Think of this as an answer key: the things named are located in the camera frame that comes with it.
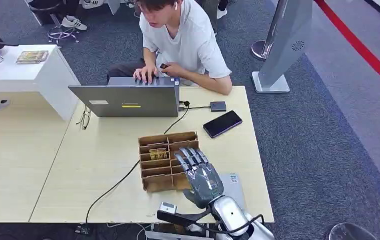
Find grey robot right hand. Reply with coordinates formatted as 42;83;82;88
174;147;225;210

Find person's right hand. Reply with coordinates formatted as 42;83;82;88
133;63;159;84

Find person's left hand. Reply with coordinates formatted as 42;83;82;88
160;61;186;79

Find grey white card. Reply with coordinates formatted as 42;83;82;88
219;172;247;210

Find grey laptop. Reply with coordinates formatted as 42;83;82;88
68;76;180;118

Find person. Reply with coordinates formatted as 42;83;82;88
107;0;233;96

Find wooden divided card box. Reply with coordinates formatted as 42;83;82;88
138;131;200;193

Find yellow printed card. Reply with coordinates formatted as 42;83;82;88
149;147;168;161

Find small dark adapter box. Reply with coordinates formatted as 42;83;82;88
210;100;227;113

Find black smartphone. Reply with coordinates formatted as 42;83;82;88
202;110;243;139

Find grey box under table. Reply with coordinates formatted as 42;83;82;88
144;230;214;240

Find eyeglasses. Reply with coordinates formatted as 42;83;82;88
76;105;92;131

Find white striped sneaker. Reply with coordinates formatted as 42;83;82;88
61;15;88;32

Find chrome base stool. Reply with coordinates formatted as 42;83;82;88
27;0;80;46

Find stack of yellow cards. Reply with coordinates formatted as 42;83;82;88
16;50;50;65

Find grey kiosk stand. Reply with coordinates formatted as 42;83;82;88
251;0;314;94

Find white cabinet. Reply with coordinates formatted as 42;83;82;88
0;44;81;122

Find power plug connector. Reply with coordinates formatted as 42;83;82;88
75;224;92;236

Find round dark stool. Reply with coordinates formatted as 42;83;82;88
328;222;379;240

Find red floor tape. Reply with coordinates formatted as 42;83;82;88
314;0;380;99

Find short black adapter cable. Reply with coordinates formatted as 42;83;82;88
179;104;211;111

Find pale wrist camera on bracket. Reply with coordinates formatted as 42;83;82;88
157;202;218;230

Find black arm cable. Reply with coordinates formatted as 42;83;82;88
189;213;265;235

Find white cable under table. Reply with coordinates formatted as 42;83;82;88
106;222;152;240

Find long black power cable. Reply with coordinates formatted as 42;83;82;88
84;100;190;229

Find chrome stanchion post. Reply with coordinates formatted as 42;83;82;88
250;0;289;62

